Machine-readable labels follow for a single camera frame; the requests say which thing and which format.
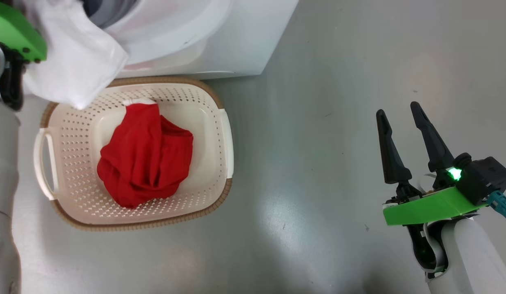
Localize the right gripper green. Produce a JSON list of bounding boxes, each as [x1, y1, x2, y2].
[[375, 101, 489, 226]]

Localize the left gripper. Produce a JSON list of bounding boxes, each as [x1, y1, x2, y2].
[[0, 0, 48, 111]]

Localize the red garment white trim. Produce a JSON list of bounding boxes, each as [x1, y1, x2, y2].
[[96, 98, 194, 209]]

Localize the grey rubber door gasket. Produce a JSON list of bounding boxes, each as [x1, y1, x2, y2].
[[82, 0, 140, 30]]

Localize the cream perforated basket brown rim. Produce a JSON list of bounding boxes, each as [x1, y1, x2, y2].
[[33, 76, 234, 232]]

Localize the white front-load washing machine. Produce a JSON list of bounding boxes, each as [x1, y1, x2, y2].
[[82, 0, 300, 80]]

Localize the teal cable connector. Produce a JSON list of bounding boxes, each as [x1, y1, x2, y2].
[[486, 190, 506, 228]]

